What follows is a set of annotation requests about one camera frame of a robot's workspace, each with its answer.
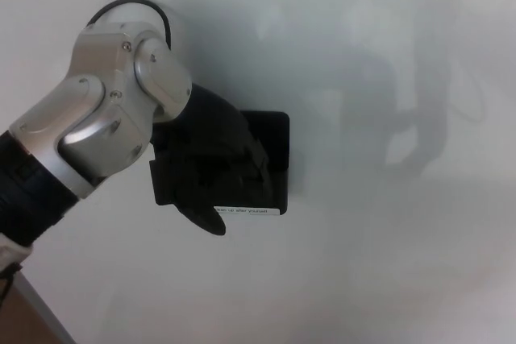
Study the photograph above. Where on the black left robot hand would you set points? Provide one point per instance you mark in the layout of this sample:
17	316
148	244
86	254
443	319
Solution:
209	146

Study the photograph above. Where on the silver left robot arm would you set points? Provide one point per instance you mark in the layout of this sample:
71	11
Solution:
101	110

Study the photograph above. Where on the white whiteboard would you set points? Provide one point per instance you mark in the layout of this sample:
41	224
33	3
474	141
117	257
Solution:
363	259

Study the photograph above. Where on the grey whiteboard frame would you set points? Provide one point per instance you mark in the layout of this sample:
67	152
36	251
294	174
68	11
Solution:
44	312

